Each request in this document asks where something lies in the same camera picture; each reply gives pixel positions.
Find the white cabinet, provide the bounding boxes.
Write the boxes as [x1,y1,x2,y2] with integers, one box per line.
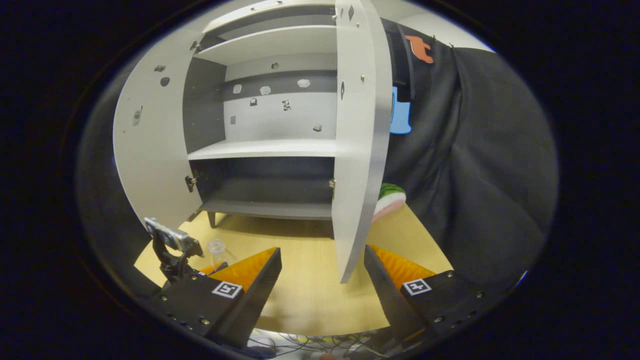
[182,0,346,229]

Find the watermelon slice toy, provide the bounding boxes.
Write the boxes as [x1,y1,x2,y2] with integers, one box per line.
[371,183,407,224]

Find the white cabinet drawer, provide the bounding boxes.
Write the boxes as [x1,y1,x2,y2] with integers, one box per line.
[202,0,337,35]

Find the clear plastic bottle green label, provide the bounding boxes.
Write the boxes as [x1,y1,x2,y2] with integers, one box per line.
[207,238,229,271]

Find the black backdrop cloth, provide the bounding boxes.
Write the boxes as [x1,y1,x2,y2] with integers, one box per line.
[75,17,560,306]

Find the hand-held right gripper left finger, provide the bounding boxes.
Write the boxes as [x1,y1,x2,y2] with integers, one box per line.
[150,246,282,350]

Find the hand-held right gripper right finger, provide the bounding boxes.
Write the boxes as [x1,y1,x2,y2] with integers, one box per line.
[363,244,501,347]

